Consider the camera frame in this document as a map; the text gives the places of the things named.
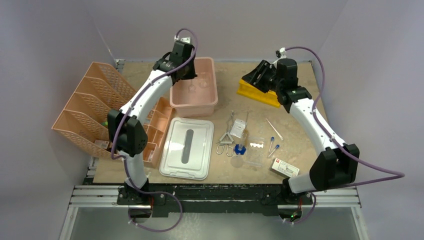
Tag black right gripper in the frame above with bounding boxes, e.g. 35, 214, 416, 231
242, 60, 283, 95

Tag clear glass beaker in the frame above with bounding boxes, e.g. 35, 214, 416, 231
198, 72, 213, 89

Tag graduated cylinder with blue base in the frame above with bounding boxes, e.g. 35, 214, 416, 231
234, 128, 249, 156

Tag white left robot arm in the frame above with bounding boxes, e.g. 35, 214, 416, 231
107, 37, 197, 205

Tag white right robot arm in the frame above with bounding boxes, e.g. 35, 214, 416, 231
242, 58, 360, 204

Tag yellow test tube rack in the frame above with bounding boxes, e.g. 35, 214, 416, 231
236, 79, 281, 108

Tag pink plastic bin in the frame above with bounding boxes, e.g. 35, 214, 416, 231
169, 57, 218, 118

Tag small white sachet packet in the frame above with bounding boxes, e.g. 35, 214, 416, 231
229, 118, 246, 139

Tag thin glass stirring rod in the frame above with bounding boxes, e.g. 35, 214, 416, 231
265, 118, 284, 141

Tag blue capped tube upper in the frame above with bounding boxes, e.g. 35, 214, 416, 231
268, 136, 275, 153

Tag blue capped tube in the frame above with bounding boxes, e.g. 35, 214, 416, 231
268, 136, 275, 153
267, 144, 280, 158

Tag metal crucible tongs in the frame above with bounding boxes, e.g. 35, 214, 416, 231
215, 110, 234, 157

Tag blue capped tube lower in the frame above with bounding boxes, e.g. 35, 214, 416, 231
267, 144, 280, 158

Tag white plastic bin lid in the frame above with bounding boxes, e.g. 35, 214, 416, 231
159, 117, 214, 181

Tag clear plastic well plate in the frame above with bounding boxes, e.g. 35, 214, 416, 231
244, 136, 265, 168

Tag small white cardboard box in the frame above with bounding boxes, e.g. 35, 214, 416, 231
269, 158, 300, 178

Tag orange plastic file organizer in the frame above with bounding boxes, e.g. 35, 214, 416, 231
52, 62, 174, 168

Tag black aluminium base frame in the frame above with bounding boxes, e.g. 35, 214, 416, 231
67, 180, 362, 220

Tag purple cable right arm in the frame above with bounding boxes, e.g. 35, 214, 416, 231
281, 46, 406, 226

